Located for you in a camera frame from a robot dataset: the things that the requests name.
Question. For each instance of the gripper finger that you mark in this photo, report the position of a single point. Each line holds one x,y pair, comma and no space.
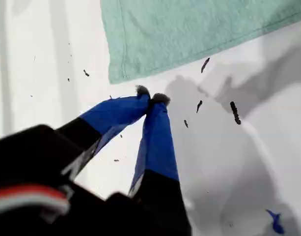
111,113
160,152

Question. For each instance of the pale green T-shirt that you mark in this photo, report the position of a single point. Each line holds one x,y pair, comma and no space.
177,29

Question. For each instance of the small blue tape scrap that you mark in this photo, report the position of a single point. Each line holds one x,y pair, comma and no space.
276,223

